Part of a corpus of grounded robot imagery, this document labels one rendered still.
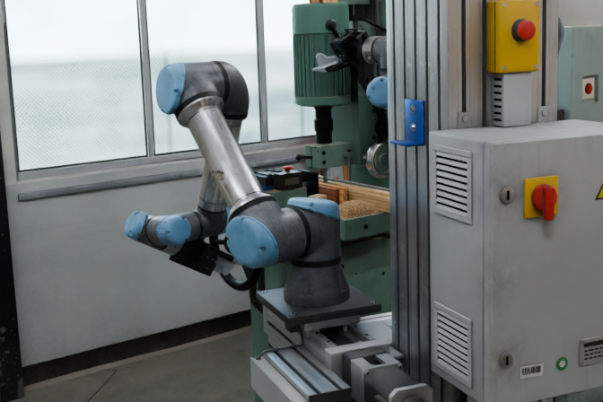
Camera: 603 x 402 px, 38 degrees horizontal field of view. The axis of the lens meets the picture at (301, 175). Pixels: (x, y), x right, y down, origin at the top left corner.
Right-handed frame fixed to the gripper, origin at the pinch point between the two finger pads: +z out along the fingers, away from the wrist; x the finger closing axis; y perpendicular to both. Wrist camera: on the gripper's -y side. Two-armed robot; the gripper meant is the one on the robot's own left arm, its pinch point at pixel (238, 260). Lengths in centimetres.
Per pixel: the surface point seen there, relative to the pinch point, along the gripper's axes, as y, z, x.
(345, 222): -20.8, 15.7, 19.2
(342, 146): -46, 25, -8
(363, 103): -60, 24, -4
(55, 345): 59, 25, -141
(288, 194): -24.0, 10.0, -3.8
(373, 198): -31.8, 26.7, 13.5
